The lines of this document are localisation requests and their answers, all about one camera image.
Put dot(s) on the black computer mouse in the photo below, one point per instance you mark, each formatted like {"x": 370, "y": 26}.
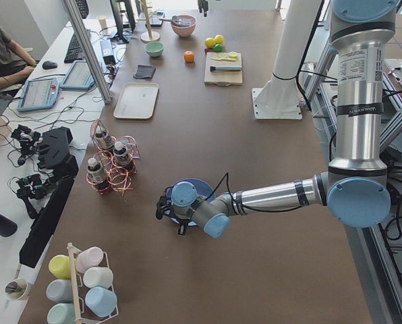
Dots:
{"x": 49, "y": 65}

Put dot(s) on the whole lemon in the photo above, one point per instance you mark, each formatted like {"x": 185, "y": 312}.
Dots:
{"x": 219, "y": 39}
{"x": 210, "y": 43}

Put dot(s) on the white pillar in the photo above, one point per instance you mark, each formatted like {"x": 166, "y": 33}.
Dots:
{"x": 300, "y": 19}

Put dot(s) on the wooden cup tree stand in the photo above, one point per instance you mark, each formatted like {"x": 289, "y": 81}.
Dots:
{"x": 150, "y": 35}

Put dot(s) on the cup rack with cups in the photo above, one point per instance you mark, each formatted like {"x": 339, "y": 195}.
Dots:
{"x": 83, "y": 290}

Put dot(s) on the tea bottle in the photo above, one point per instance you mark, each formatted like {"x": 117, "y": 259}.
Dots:
{"x": 122, "y": 156}
{"x": 97, "y": 176}
{"x": 103, "y": 139}

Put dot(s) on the blue round plate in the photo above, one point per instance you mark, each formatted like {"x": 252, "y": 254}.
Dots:
{"x": 202, "y": 187}

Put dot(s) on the black keyboard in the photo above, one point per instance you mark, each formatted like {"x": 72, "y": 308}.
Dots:
{"x": 74, "y": 51}

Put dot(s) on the tea bottle back left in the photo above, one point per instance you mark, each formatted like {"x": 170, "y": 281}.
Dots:
{"x": 103, "y": 139}

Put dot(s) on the teach pendant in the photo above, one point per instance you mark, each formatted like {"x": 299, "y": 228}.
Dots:
{"x": 39, "y": 94}
{"x": 78, "y": 78}

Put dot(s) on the teach pendant near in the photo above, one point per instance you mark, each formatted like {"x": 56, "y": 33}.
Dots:
{"x": 39, "y": 94}

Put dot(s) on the green bowl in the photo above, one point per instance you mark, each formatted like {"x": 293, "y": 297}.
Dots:
{"x": 154, "y": 49}

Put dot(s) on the orange fruit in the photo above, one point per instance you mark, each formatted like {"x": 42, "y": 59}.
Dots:
{"x": 189, "y": 56}

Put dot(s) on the steel muddler black tip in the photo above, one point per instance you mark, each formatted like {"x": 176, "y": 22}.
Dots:
{"x": 225, "y": 68}

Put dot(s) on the grey folded cloth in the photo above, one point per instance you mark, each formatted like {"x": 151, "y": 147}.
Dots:
{"x": 144, "y": 72}

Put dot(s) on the wooden cutting board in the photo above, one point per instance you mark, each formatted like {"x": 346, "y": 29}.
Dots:
{"x": 222, "y": 78}

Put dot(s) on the tea bottle back right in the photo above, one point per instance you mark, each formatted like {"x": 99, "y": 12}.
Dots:
{"x": 122, "y": 156}

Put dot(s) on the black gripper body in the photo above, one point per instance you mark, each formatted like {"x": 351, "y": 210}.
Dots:
{"x": 183, "y": 225}

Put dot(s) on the green lime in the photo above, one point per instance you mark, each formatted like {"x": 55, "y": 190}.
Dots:
{"x": 217, "y": 48}

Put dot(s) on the upper whole lemon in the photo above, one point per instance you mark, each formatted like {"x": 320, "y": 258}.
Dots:
{"x": 219, "y": 39}

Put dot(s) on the seated person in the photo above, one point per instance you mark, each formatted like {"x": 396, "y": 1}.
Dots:
{"x": 16, "y": 64}

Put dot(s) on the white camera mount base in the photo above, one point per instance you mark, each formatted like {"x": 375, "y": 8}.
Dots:
{"x": 277, "y": 99}

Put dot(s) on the tea bottle front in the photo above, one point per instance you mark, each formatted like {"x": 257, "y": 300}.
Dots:
{"x": 97, "y": 176}

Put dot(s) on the teach pendant far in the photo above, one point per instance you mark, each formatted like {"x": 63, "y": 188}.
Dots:
{"x": 78, "y": 78}

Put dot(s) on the steel ice scoop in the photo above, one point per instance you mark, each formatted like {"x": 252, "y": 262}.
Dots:
{"x": 179, "y": 20}

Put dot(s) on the pink bowl of ice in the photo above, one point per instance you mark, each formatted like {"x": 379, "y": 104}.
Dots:
{"x": 184, "y": 31}

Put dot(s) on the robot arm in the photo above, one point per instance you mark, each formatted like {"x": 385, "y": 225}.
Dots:
{"x": 354, "y": 186}

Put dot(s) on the cream rabbit tray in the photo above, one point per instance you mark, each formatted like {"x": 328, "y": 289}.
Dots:
{"x": 136, "y": 101}

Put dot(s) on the lower whole lemon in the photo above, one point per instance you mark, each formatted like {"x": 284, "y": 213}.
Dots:
{"x": 210, "y": 43}

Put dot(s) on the copper wire bottle rack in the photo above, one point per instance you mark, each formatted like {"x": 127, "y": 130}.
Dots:
{"x": 119, "y": 178}

